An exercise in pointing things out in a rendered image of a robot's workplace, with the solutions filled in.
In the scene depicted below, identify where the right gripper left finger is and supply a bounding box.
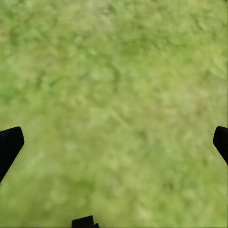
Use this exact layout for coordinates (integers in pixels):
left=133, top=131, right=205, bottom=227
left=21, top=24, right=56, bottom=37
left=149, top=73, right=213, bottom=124
left=0, top=126, right=24, bottom=183

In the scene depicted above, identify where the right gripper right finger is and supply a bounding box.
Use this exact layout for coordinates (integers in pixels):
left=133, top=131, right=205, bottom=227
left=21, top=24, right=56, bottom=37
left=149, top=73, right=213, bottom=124
left=213, top=126, right=228, bottom=164

